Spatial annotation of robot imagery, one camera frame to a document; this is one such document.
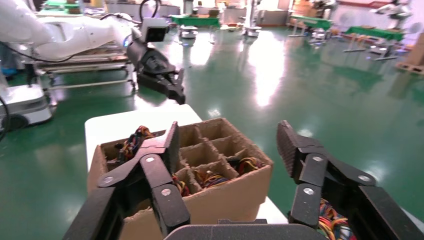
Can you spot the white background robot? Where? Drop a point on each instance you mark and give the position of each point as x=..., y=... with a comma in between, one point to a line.
x=394, y=10

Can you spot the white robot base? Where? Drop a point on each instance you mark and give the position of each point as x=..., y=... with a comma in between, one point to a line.
x=26, y=106

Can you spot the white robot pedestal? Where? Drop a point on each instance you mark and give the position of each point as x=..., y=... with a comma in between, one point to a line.
x=252, y=16

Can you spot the round grey robot base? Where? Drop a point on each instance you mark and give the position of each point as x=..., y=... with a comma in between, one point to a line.
x=188, y=32

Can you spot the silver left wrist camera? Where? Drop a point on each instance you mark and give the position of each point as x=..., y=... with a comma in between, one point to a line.
x=155, y=30

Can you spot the green covered table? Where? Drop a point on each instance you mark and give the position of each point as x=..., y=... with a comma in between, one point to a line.
x=374, y=32
x=195, y=20
x=311, y=22

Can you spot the wooden pallet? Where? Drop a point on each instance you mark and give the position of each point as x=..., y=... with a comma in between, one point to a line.
x=410, y=68

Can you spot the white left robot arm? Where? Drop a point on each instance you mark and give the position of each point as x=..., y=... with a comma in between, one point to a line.
x=66, y=36

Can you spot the metal rack cart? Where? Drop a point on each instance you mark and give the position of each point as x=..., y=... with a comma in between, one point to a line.
x=92, y=61

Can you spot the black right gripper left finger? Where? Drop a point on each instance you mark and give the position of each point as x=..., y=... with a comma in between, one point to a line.
x=159, y=185

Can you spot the brown cardboard divider box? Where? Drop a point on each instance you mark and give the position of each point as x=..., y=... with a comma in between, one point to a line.
x=225, y=202

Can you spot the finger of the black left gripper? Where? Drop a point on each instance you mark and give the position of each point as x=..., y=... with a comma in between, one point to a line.
x=155, y=84
x=180, y=86

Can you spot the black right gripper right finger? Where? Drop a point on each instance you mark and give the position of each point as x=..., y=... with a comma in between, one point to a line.
x=311, y=169

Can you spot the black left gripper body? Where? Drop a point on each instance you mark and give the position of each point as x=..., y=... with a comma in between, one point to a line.
x=152, y=63

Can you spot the brown cardboard carton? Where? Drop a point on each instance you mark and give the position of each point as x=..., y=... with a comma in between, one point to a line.
x=417, y=49

